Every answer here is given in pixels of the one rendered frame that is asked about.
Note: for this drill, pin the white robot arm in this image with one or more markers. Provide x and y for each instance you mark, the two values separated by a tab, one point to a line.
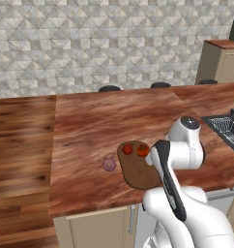
193	223

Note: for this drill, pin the red tomato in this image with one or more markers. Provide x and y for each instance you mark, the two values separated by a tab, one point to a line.
127	149

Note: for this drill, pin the orange-red bell pepper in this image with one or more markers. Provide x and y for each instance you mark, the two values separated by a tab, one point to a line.
142	150

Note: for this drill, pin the purple onion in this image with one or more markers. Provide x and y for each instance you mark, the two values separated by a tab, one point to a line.
109	164

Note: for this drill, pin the brown wooden cutting board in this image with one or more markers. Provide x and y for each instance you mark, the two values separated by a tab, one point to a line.
138	172

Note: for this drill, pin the black round stool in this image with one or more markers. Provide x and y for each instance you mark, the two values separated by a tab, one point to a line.
109	88
160	85
208	81

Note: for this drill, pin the beige cupboard with wooden top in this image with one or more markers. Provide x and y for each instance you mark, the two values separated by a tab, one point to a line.
219	63

